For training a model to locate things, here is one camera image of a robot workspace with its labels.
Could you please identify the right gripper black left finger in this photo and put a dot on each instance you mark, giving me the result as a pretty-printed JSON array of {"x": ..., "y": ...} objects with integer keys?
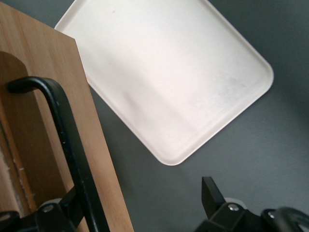
[{"x": 58, "y": 217}]

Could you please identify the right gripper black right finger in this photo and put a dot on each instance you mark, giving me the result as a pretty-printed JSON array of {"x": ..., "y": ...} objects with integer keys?
[{"x": 217, "y": 210}]

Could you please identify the wooden cabinet door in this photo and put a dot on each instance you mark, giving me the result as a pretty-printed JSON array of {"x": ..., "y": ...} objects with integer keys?
[{"x": 48, "y": 55}]

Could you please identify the cream plastic tray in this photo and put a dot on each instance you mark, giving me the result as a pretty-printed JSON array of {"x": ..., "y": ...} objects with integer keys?
[{"x": 169, "y": 79}]

